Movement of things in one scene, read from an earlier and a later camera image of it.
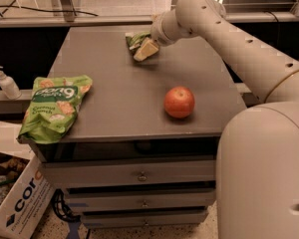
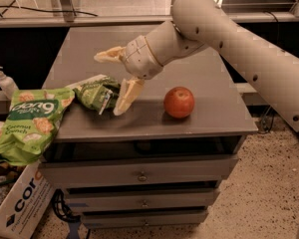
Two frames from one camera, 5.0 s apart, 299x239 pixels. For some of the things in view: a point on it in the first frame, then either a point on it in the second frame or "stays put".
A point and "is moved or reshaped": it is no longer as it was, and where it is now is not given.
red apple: x=179 y=102 stays put
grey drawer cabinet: x=127 y=163 stays put
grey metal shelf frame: x=66 y=18 stays put
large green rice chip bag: x=53 y=110 -> x=31 y=121
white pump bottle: x=8 y=85 stays put
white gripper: x=158 y=31 -> x=141 y=58
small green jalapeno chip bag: x=136 y=40 is moved or reshaped
